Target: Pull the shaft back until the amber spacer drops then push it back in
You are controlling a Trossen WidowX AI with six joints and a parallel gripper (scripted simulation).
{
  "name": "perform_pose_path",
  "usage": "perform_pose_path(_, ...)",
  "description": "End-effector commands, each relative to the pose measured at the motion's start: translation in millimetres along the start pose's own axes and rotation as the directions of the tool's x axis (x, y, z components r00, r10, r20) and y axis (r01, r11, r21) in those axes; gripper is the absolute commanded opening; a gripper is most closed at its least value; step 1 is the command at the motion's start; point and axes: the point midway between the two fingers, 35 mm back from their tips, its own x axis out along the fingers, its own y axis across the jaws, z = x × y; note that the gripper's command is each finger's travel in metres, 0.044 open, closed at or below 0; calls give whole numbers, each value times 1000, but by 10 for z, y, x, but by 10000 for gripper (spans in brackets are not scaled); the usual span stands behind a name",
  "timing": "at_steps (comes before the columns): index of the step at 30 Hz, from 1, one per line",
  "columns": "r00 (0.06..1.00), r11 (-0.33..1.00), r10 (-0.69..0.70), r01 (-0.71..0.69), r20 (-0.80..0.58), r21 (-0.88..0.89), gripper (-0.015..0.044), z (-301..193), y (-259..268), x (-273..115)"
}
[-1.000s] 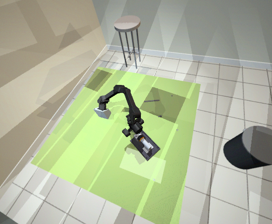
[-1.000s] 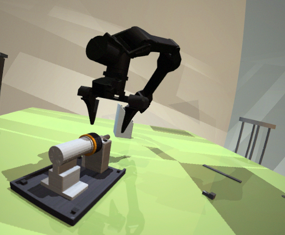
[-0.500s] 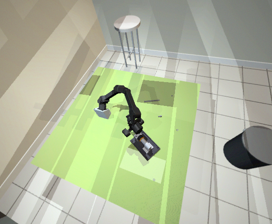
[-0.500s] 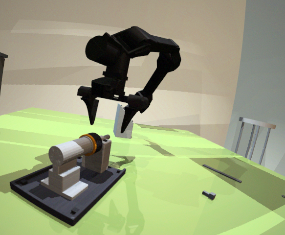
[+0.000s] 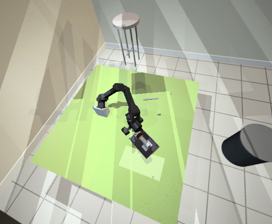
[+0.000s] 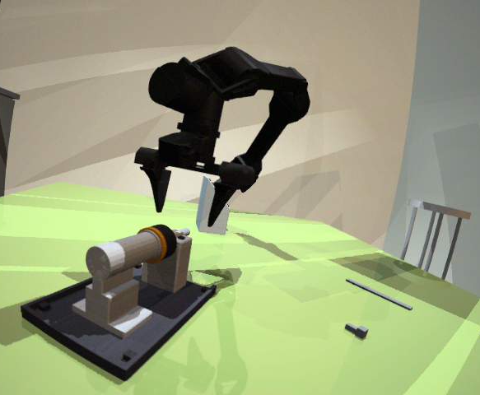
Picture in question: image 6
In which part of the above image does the grey metal shaft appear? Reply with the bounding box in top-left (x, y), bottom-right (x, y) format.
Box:
top-left (179, 227), bottom-right (190, 236)

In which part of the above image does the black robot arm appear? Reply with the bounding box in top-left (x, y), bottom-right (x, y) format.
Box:
top-left (148, 47), bottom-right (310, 183)

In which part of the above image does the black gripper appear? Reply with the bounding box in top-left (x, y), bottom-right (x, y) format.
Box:
top-left (134, 117), bottom-right (255, 227)

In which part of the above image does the grey long thin bar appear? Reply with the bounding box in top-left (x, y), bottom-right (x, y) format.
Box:
top-left (346, 278), bottom-right (413, 310)

